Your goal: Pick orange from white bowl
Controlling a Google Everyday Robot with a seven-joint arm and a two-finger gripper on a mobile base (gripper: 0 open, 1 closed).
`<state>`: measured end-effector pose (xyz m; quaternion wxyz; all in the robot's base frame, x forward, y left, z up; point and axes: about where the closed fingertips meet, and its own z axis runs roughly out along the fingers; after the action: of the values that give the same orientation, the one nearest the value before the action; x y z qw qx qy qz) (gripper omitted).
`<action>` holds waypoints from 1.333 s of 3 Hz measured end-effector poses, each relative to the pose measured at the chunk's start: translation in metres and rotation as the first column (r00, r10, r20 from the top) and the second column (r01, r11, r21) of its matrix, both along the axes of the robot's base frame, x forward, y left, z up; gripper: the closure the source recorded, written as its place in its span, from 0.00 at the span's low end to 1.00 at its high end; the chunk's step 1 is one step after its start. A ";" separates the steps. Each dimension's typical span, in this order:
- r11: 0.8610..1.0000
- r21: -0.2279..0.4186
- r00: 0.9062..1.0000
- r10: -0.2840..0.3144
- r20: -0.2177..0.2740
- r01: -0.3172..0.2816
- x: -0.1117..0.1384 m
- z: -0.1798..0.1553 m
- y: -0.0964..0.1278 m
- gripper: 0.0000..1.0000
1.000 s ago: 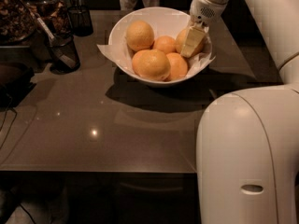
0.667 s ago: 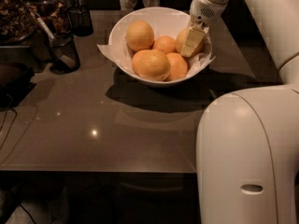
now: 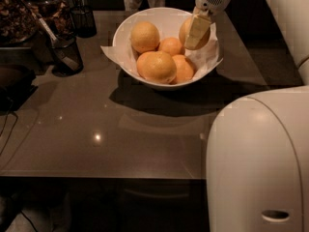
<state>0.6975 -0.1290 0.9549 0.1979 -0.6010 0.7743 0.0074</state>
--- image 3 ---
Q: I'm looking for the large glass snack jar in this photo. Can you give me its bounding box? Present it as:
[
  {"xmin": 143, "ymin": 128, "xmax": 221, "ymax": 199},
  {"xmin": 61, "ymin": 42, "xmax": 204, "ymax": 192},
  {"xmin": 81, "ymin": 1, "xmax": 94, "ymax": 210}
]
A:
[{"xmin": 0, "ymin": 0, "xmax": 37, "ymax": 46}]

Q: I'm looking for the metal serving scoop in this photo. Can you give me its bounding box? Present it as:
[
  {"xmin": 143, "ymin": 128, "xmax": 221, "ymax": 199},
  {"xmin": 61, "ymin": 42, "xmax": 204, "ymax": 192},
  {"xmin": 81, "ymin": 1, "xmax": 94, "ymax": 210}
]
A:
[{"xmin": 4, "ymin": 0, "xmax": 80, "ymax": 72}]

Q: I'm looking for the black cable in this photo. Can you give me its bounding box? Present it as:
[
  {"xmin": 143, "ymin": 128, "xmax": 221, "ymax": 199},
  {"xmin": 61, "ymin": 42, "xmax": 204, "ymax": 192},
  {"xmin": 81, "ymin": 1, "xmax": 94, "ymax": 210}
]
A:
[{"xmin": 0, "ymin": 95, "xmax": 19, "ymax": 157}]

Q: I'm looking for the large orange front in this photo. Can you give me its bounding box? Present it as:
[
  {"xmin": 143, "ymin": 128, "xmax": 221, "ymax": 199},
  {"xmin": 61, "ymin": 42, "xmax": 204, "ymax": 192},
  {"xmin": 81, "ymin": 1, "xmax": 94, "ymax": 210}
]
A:
[{"xmin": 136, "ymin": 51, "xmax": 177, "ymax": 84}]

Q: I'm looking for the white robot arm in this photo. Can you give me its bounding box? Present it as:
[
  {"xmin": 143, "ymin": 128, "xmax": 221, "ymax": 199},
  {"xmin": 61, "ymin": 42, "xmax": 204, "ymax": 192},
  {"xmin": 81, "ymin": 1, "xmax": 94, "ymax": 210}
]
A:
[{"xmin": 206, "ymin": 0, "xmax": 309, "ymax": 232}]

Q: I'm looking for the black mesh cup far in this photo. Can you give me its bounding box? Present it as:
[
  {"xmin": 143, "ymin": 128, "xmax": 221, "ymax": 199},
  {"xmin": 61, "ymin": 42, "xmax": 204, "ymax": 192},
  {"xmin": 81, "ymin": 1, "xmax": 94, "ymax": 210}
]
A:
[{"xmin": 70, "ymin": 6, "xmax": 97, "ymax": 38}]

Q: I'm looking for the black mesh cup near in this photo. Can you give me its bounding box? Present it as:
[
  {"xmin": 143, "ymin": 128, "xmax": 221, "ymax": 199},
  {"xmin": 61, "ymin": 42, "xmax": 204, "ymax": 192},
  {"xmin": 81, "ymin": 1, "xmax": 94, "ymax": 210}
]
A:
[{"xmin": 48, "ymin": 36, "xmax": 83, "ymax": 77}]

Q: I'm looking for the dark tray device left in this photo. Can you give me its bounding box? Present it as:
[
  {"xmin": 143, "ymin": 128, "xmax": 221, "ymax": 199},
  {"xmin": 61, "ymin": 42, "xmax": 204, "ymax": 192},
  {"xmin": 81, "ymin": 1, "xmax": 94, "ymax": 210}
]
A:
[{"xmin": 0, "ymin": 65, "xmax": 37, "ymax": 111}]

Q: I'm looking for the black mesh cup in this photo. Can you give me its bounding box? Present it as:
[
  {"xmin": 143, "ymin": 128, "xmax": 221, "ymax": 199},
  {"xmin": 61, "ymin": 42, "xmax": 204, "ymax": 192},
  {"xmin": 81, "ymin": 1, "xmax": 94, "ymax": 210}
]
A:
[
  {"xmin": 70, "ymin": 6, "xmax": 97, "ymax": 38},
  {"xmin": 48, "ymin": 36, "xmax": 83, "ymax": 77}
]

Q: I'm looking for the small orange centre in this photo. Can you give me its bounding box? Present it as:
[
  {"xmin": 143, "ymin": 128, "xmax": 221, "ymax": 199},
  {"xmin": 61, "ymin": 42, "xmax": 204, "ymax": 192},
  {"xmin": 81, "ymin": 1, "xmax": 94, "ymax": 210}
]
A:
[{"xmin": 158, "ymin": 37, "xmax": 185, "ymax": 56}]

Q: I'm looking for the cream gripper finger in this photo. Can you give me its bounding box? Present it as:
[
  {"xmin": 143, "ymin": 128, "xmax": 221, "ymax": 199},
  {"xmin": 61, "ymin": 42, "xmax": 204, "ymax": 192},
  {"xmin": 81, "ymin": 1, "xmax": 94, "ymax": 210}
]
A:
[{"xmin": 184, "ymin": 7, "xmax": 211, "ymax": 49}]

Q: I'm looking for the white ceramic bowl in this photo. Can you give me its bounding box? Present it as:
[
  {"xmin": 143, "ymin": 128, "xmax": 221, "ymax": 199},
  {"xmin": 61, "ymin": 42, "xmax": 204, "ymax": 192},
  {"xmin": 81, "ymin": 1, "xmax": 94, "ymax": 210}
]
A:
[{"xmin": 111, "ymin": 7, "xmax": 221, "ymax": 92}]

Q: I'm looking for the white paper bowl liner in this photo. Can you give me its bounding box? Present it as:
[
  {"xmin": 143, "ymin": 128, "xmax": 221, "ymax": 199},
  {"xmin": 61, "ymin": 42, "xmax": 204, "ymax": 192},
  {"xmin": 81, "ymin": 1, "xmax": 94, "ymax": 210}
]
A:
[{"xmin": 101, "ymin": 22, "xmax": 223, "ymax": 80}]

